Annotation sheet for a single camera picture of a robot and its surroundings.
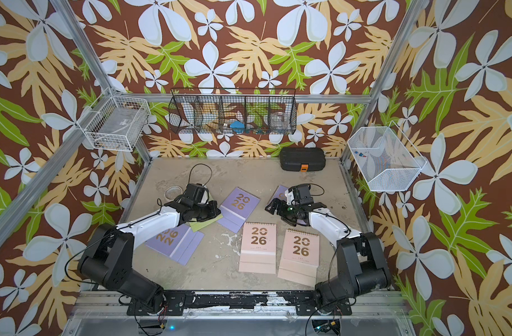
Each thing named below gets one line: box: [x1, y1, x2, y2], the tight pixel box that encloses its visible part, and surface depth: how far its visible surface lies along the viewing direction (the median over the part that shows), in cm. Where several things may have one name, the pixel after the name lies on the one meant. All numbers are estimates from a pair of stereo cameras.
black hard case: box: [279, 147, 326, 172], surface depth 118 cm
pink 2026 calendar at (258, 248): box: [238, 221, 277, 275], surface depth 88 cm
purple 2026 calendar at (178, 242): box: [145, 224, 205, 266], surface depth 90 cm
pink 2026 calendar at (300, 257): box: [276, 228, 320, 287], surface depth 86 cm
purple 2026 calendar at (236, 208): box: [216, 186, 261, 234], surface depth 100 cm
